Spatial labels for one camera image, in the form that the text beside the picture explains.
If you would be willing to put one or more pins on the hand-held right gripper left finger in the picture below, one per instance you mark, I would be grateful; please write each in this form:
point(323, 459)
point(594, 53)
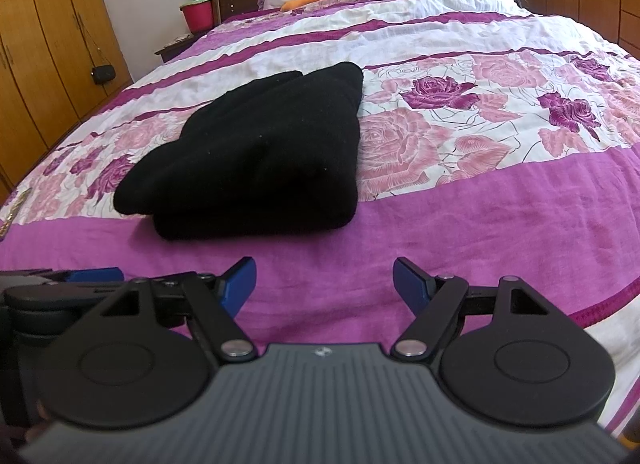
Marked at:
point(241, 283)

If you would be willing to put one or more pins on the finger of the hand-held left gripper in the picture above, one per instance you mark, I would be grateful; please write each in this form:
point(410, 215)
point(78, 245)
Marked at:
point(95, 275)

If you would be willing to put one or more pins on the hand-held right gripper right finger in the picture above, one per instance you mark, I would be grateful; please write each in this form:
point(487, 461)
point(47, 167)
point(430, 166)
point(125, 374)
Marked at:
point(407, 284)

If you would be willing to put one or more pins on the black knit garment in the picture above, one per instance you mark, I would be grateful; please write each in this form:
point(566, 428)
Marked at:
point(260, 154)

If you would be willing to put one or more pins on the floral purple bedspread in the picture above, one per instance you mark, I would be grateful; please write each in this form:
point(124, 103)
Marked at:
point(450, 204)

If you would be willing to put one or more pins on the gold patterned phone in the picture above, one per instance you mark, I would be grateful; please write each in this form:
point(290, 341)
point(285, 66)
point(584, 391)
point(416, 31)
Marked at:
point(12, 214)

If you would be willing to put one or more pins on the small black hanging bag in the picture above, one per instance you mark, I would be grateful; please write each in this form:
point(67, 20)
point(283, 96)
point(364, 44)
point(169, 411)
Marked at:
point(103, 74)

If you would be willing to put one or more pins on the wooden wardrobe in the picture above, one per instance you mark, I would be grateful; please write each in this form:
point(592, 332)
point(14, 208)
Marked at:
point(40, 44)

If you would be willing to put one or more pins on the dark wooden nightstand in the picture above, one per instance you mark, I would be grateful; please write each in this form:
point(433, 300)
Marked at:
point(175, 46)

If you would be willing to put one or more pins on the red bucket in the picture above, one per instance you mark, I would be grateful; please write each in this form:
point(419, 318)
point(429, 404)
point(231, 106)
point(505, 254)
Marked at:
point(197, 16)

